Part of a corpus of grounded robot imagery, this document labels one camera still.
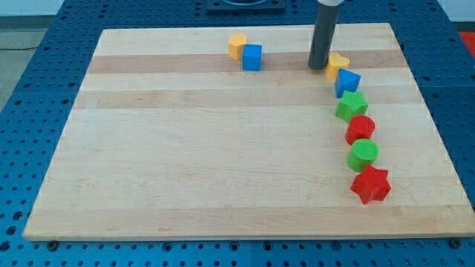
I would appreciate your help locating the wooden board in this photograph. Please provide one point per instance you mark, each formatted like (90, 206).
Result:
(169, 139)

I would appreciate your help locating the blue cube block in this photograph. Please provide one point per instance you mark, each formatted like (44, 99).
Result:
(251, 57)

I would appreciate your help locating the yellow hexagon block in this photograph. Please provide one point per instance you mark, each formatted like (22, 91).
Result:
(236, 44)

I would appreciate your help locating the blue triangle block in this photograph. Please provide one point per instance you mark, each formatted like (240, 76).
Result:
(346, 81)

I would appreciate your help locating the red star block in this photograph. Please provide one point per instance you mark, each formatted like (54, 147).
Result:
(371, 184)

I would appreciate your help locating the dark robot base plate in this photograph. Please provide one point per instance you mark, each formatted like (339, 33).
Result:
(247, 6)

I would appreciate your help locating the yellow heart block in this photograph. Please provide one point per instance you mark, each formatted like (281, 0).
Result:
(335, 62)

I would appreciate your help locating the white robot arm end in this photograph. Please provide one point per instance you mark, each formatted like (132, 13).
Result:
(330, 3)

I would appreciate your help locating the red cylinder block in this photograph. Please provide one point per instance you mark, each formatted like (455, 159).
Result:
(360, 127)

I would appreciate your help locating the green star block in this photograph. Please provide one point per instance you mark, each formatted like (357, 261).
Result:
(351, 104)

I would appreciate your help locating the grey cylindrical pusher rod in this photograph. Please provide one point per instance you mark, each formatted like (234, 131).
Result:
(322, 36)

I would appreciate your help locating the green cylinder block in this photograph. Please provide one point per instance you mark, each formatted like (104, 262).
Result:
(362, 153)

